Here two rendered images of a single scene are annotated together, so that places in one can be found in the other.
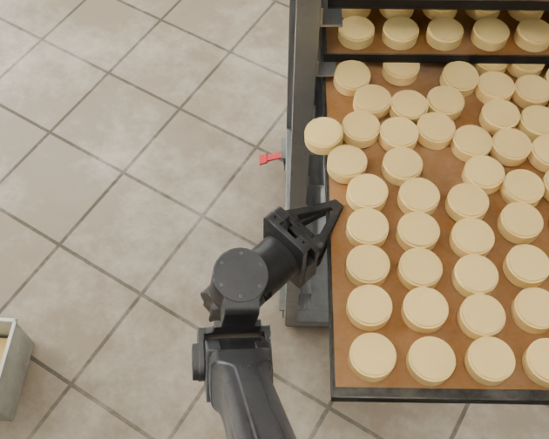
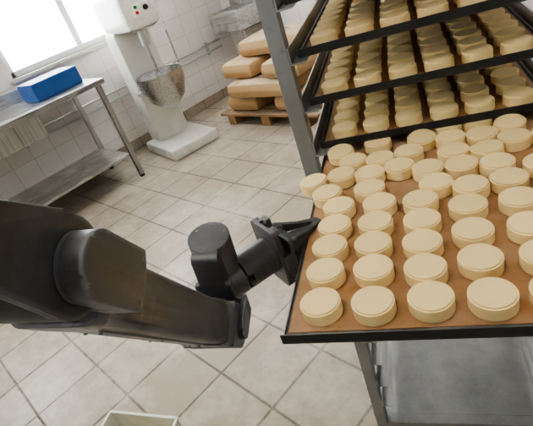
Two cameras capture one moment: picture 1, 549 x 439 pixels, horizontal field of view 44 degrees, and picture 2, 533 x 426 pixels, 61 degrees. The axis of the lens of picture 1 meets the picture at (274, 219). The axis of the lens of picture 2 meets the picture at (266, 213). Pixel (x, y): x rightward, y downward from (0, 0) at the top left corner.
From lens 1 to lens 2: 42 cm
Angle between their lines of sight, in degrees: 33
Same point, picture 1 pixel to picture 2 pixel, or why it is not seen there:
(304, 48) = (299, 134)
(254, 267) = (218, 232)
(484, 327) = (425, 274)
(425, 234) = (379, 222)
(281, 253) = (262, 244)
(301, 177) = not seen: hidden behind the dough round
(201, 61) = not seen: hidden behind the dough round
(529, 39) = (473, 104)
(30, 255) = (201, 380)
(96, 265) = (243, 386)
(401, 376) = (348, 322)
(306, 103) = not seen: hidden behind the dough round
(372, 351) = (319, 298)
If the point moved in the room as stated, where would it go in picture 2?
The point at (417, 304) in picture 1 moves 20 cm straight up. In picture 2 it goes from (365, 264) to (330, 119)
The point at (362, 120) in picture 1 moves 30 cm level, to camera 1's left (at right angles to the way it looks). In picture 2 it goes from (342, 171) to (190, 196)
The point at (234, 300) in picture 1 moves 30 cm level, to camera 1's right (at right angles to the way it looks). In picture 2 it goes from (199, 252) to (449, 221)
